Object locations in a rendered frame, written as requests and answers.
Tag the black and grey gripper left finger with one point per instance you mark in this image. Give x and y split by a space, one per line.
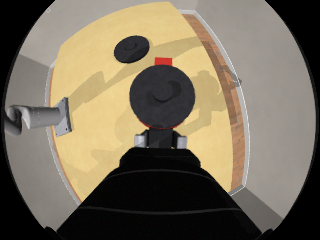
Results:
142 140

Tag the black round disc with center stud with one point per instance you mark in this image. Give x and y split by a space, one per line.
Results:
126 52

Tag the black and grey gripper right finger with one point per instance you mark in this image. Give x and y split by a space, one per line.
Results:
179 140

